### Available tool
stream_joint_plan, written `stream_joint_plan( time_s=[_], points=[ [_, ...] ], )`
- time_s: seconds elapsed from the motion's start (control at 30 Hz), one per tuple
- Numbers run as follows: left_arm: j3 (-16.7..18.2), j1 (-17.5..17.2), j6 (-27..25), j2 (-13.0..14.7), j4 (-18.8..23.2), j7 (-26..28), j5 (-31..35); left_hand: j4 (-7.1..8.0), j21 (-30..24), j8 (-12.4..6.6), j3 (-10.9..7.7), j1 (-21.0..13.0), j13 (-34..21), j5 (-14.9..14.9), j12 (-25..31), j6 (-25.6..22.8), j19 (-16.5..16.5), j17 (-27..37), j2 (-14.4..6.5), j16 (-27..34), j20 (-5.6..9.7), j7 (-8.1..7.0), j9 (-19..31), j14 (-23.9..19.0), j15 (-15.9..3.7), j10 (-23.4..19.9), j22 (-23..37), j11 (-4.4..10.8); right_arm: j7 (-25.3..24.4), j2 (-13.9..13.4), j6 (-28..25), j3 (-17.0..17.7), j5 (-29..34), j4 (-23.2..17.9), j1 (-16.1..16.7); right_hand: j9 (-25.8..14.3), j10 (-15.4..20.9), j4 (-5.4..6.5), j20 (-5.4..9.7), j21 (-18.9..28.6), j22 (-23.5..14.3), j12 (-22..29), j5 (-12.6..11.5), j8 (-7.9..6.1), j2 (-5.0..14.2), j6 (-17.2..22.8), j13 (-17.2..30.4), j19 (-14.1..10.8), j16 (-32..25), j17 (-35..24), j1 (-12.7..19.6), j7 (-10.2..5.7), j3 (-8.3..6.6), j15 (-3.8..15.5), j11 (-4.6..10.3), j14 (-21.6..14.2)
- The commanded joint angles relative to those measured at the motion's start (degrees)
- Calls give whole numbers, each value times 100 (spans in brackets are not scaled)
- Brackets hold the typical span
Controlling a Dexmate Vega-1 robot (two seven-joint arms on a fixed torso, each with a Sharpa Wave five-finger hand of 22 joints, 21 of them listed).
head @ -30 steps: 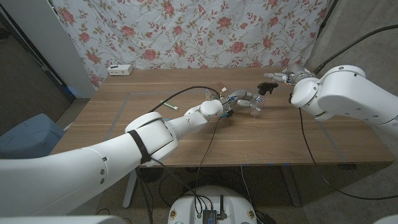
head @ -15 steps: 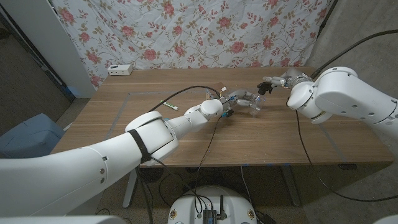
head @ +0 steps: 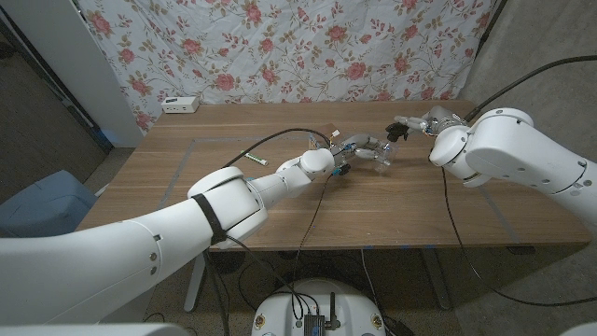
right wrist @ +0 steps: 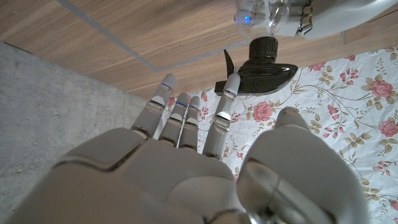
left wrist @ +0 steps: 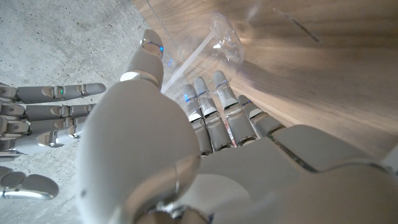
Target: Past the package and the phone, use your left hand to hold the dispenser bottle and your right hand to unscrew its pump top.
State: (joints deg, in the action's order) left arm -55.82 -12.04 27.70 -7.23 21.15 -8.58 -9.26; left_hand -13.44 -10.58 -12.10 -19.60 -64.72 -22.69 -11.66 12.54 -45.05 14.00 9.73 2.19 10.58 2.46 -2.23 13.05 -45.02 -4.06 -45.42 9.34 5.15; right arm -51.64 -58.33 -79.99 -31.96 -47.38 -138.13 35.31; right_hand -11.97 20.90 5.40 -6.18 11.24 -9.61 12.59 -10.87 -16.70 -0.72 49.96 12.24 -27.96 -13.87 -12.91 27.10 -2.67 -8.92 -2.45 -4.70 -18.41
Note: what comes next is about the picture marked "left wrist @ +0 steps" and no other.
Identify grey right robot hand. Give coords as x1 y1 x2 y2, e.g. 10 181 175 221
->
0 81 107 200

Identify clear plastic spray bottle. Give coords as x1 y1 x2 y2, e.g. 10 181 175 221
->
160 11 245 94

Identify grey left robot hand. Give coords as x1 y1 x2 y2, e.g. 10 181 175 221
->
76 29 398 224

